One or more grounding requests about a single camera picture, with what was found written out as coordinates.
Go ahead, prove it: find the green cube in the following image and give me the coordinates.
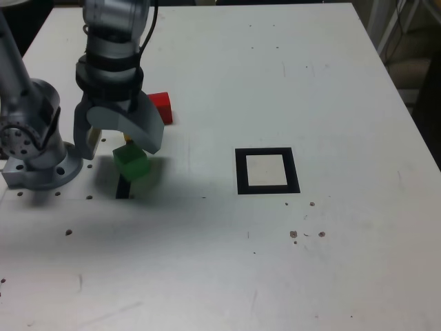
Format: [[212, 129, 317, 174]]
[[112, 143, 152, 182]]

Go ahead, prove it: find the black tape square outline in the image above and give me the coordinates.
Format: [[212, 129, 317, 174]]
[[234, 147, 301, 196]]

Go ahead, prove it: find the white metal rack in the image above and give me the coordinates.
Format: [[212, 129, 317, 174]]
[[366, 0, 427, 58]]

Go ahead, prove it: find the black tape strip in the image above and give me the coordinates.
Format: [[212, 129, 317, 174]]
[[115, 174, 134, 200]]

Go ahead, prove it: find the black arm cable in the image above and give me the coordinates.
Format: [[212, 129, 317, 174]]
[[136, 0, 161, 70]]

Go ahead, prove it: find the red cube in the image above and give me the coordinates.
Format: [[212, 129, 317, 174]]
[[147, 92, 174, 126]]

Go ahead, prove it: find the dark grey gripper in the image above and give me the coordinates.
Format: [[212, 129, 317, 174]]
[[73, 92, 165, 160]]

